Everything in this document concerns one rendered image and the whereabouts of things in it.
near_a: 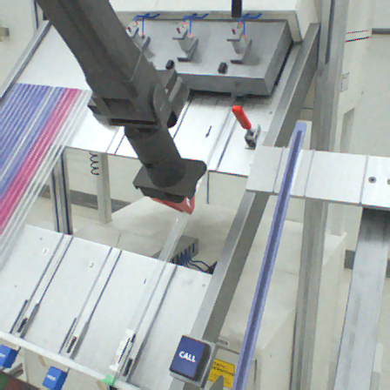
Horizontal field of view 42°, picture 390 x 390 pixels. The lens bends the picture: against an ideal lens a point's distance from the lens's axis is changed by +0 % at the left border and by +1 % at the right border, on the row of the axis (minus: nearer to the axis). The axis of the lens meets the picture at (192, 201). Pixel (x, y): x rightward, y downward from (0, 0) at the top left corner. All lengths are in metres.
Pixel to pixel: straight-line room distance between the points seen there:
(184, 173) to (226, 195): 2.12
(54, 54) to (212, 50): 0.46
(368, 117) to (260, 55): 1.62
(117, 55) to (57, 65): 0.68
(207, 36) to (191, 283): 0.47
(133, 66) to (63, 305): 0.45
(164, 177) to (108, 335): 0.27
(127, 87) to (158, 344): 0.39
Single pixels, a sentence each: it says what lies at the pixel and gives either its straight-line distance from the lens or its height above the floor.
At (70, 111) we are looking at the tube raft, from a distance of 1.11.
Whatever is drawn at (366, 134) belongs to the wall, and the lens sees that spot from 2.53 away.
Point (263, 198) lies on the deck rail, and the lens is 0.85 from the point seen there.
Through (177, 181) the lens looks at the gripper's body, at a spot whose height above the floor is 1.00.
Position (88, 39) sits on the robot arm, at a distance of 0.55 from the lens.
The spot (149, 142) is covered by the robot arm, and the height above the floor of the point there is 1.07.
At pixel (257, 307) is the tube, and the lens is 0.62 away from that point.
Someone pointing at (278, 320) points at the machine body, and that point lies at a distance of 1.11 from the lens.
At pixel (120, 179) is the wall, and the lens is 3.26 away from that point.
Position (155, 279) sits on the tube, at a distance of 0.79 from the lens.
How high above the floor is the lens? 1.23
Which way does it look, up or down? 20 degrees down
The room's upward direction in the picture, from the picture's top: straight up
